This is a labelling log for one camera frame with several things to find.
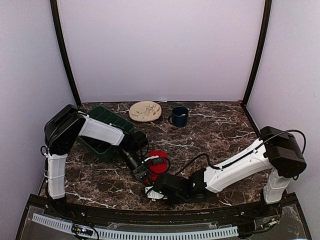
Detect black left frame post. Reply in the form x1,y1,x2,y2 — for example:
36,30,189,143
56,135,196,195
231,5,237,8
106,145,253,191
50,0,82,108

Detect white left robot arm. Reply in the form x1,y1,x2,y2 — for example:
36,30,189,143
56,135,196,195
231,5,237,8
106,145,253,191
43,104,153,218

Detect black frame post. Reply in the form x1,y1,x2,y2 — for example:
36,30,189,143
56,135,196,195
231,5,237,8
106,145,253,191
242,0,273,108
50,0,82,108

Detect dark blue mug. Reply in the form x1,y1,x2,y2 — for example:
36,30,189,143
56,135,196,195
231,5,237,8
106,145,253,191
167,106,189,128

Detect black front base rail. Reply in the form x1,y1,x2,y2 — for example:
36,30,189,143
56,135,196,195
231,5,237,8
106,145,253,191
24,193,301,227

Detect green divided plastic tray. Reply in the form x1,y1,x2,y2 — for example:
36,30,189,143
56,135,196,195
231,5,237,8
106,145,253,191
77,106,135,163

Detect white slotted cable duct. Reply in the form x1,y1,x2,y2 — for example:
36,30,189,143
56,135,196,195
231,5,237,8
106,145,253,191
31,213,239,240

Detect black right frame post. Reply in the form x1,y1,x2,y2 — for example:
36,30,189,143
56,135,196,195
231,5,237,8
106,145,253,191
242,0,273,108

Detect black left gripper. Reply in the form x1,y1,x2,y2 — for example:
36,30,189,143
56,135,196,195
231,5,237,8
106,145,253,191
117,147,153,184

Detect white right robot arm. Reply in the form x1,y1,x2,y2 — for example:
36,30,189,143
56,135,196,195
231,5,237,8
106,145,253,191
157,126,307,217

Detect red santa sock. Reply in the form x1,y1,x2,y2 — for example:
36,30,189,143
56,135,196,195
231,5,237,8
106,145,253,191
147,150,168,183

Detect beige floral ceramic plate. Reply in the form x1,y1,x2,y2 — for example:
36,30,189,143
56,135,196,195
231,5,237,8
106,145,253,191
129,101,162,123

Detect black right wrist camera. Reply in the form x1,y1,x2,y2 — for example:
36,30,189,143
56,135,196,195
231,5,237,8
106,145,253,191
145,173,181,200

